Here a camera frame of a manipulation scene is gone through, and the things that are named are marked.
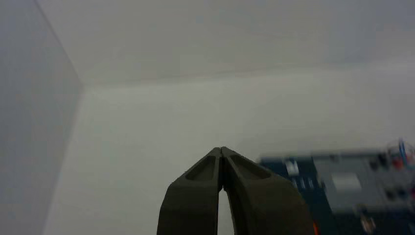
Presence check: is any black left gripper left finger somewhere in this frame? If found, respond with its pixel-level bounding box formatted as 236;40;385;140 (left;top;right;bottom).
157;147;223;235

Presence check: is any dark blue task board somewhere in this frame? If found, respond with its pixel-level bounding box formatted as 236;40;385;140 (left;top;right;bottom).
258;155;415;235

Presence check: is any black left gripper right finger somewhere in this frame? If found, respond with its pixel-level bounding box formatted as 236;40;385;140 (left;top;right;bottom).
221;146;316;235

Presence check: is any grey panel with buttons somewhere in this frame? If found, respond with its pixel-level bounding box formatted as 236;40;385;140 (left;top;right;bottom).
313;147;415;215

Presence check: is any blue cable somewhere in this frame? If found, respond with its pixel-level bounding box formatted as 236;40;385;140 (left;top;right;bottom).
398;139;409;165

